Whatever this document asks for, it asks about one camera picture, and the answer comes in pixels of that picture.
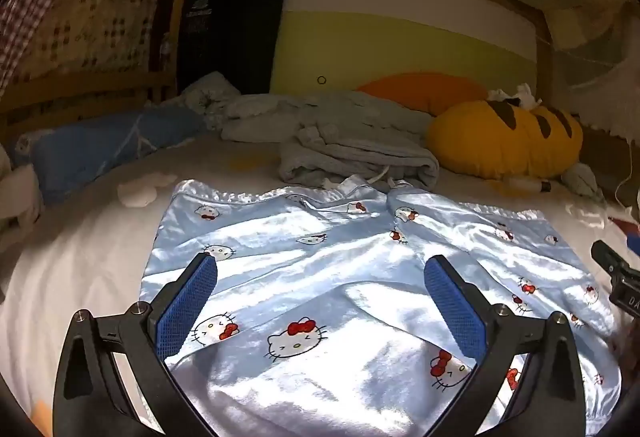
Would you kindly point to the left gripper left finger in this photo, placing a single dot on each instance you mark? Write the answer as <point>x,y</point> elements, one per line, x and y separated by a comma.
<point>90,398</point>

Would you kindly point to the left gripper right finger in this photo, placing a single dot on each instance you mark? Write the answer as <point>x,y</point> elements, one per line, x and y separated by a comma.
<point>549,398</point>

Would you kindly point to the light blue Hello Kitty pants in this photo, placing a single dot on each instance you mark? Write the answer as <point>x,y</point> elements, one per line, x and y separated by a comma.
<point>320,323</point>

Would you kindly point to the grey-green small cloth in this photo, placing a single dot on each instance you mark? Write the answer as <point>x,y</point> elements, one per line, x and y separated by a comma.
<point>580,180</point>

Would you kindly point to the yellow tiger-striped plush pillow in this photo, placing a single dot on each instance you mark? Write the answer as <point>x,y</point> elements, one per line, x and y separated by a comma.
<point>494,139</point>

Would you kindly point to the white crumpled cloth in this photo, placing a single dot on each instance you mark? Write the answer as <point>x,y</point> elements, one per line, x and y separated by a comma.
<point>523,98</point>

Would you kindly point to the blue patterned pillow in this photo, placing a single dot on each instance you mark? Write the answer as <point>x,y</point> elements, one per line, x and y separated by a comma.
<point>70,157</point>

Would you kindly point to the orange pillow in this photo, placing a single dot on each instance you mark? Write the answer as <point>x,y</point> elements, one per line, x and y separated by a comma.
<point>429,92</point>

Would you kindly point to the crumpled grey blanket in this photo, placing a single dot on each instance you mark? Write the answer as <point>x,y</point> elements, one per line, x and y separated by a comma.
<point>274,118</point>

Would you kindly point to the plaid bed curtain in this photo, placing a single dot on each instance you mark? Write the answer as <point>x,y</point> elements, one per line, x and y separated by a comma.
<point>42,37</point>

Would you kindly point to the black hanging garment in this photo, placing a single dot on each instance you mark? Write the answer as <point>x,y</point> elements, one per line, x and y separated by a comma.
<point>236,38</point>

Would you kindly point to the wooden bed rail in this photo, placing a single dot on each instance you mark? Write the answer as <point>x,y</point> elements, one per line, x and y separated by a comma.
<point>66,98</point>

